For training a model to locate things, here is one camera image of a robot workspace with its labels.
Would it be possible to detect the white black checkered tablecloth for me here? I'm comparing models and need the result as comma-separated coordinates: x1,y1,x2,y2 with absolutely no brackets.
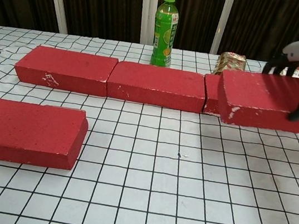
0,22,299,224

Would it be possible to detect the green tea bottle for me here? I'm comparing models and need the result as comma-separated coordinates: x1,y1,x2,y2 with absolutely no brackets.
148,0,182,69

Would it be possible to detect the gold foil snack packet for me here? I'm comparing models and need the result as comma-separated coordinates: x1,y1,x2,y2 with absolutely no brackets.
212,50,248,79

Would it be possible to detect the red foam brick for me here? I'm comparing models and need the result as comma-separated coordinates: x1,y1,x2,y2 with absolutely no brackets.
0,97,92,174
199,72,227,117
104,59,210,114
11,42,119,99
212,65,299,135

